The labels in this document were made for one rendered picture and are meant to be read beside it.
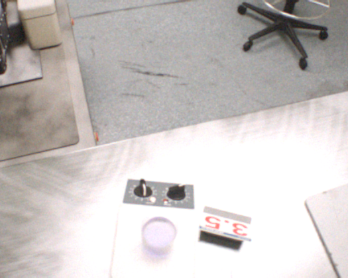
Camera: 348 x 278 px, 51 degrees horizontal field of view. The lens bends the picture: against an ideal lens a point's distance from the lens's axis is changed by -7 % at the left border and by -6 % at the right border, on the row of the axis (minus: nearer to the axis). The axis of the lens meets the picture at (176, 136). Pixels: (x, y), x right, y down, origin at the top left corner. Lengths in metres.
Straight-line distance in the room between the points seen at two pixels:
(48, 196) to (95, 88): 1.16
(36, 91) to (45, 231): 0.77
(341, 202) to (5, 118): 1.05
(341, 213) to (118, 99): 1.25
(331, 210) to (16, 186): 0.59
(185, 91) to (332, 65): 0.85
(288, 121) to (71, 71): 0.85
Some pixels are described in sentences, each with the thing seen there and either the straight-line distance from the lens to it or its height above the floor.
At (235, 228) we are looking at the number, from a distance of 0.67.
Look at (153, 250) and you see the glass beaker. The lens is 0.54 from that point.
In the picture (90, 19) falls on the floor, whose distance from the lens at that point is 2.19.
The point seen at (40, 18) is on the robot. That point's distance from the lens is 1.42.
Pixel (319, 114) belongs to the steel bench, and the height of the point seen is 0.75.
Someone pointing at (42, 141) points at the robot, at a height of 0.36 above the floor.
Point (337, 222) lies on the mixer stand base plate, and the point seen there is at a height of 0.76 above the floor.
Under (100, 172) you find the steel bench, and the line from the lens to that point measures 0.73.
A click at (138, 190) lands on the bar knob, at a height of 0.80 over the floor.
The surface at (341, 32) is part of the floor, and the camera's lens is 2.44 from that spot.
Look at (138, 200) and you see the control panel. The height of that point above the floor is 0.81.
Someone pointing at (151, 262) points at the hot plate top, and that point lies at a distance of 0.57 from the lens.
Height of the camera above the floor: 1.39
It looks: 57 degrees down
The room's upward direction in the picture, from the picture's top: 7 degrees clockwise
